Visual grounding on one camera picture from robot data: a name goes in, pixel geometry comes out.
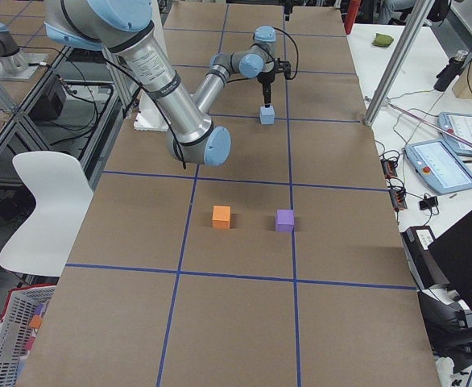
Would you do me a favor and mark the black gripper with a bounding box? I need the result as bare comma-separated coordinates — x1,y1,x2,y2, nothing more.
258,70,275,107

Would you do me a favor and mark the light blue foam block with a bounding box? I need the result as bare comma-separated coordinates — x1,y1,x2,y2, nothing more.
259,106,275,125

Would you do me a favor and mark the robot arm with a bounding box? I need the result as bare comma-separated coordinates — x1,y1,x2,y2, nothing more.
193,26,279,124
45,1,231,166

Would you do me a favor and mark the purple foam block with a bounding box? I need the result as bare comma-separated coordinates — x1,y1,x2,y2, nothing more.
275,209,295,232

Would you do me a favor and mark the orange foam block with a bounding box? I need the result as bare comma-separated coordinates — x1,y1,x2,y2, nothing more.
212,205,231,229

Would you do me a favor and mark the reacher grabber tool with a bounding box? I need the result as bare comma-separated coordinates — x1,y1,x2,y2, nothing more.
385,102,472,148

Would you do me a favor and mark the red cylinder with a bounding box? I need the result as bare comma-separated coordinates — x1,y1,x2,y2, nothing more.
344,0,361,35

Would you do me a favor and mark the green bean bag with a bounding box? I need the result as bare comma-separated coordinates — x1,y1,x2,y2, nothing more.
372,33,394,48

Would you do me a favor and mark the small electronics board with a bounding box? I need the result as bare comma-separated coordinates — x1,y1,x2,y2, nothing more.
380,158,408,212

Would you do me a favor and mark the near teach pendant tablet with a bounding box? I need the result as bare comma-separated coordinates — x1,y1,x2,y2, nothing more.
405,139,472,195

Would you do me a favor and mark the teach pendant tablet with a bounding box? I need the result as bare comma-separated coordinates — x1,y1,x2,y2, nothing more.
438,112,472,157
405,139,472,195

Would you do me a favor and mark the black power adapter box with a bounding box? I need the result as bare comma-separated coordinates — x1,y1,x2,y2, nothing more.
401,226,449,289

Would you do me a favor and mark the far teach pendant tablet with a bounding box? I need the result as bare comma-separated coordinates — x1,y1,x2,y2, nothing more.
438,112,472,157

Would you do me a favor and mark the white plastic chair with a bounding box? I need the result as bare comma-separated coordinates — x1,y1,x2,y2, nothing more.
0,151,93,277

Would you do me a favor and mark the white perforated basket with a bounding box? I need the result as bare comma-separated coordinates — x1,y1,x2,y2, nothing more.
0,284,56,386

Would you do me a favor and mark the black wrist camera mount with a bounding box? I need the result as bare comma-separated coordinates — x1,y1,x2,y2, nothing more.
273,58,292,80

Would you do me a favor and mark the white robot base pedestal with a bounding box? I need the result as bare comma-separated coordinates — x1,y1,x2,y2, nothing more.
134,91,168,132

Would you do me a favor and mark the aluminium frame post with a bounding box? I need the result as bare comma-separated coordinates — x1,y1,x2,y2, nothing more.
363,0,434,127

